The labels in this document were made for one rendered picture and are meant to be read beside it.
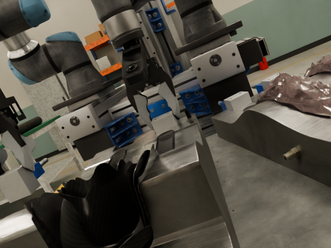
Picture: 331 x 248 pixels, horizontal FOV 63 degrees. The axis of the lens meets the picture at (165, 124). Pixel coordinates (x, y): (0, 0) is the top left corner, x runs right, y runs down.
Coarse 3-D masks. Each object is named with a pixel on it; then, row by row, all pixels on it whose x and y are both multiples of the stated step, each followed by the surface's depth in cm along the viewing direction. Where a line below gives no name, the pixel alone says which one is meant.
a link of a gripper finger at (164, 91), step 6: (162, 84) 59; (162, 90) 59; (168, 90) 59; (162, 96) 59; (168, 96) 59; (174, 96) 59; (168, 102) 60; (174, 102) 60; (174, 108) 60; (174, 114) 60
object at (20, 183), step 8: (16, 168) 52; (24, 168) 52; (40, 168) 57; (0, 176) 51; (8, 176) 50; (16, 176) 50; (24, 176) 51; (32, 176) 53; (0, 184) 51; (8, 184) 51; (16, 184) 51; (24, 184) 51; (32, 184) 52; (8, 192) 51; (16, 192) 51; (24, 192) 51; (32, 192) 52; (8, 200) 52
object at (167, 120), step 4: (168, 112) 61; (172, 112) 61; (160, 116) 61; (164, 116) 59; (168, 116) 59; (172, 116) 59; (152, 120) 61; (156, 120) 59; (160, 120) 59; (164, 120) 59; (168, 120) 59; (172, 120) 59; (176, 120) 62; (152, 124) 59; (156, 124) 59; (160, 124) 59; (164, 124) 59; (168, 124) 59; (172, 124) 59; (176, 124) 59; (156, 128) 59; (160, 128) 59; (164, 128) 59; (156, 132) 60
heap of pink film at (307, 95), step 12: (324, 60) 45; (312, 72) 49; (276, 84) 43; (288, 84) 41; (300, 84) 40; (312, 84) 41; (324, 84) 41; (264, 96) 48; (276, 96) 44; (288, 96) 41; (300, 96) 40; (312, 96) 37; (324, 96) 37; (300, 108) 39; (312, 108) 38; (324, 108) 36
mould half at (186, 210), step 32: (192, 128) 53; (96, 160) 60; (128, 160) 52; (160, 160) 29; (192, 160) 26; (160, 192) 27; (192, 192) 26; (0, 224) 32; (32, 224) 29; (160, 224) 27; (192, 224) 27; (224, 224) 26
